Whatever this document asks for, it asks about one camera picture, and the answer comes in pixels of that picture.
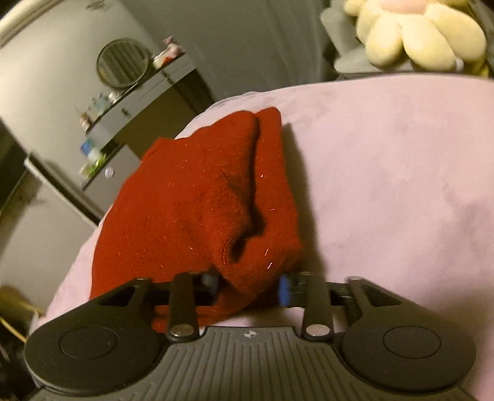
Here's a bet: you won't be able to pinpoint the grey curtain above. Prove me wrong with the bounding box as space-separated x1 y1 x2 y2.
181 0 333 105

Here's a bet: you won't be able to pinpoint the red knit sweater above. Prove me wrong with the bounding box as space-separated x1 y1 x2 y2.
90 107 304 334

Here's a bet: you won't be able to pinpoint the pink and white plush toy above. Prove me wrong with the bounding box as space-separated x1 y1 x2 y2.
152 36 186 70

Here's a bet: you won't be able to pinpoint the green packets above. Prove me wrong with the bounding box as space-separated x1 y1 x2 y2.
80 153 107 179

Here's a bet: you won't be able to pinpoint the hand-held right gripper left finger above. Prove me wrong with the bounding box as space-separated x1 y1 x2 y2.
98 270 220 343

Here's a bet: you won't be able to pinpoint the chair with yellow frame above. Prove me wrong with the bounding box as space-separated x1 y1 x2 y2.
0 284 46 345

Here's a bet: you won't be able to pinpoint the cream flower plush toy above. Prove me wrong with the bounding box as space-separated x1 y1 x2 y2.
320 6 494 77

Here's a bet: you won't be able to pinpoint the pink blanket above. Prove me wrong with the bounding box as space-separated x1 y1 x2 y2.
39 73 494 337

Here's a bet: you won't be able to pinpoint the grey dressing desk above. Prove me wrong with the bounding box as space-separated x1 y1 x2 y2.
82 54 215 155

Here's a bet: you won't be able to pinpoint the round mirror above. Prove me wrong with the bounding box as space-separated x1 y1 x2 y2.
96 38 149 87

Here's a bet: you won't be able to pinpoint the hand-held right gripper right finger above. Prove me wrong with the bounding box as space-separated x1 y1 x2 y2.
278 271 404 342

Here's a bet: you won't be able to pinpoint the grey low cabinet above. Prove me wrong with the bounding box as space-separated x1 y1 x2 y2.
82 142 142 225

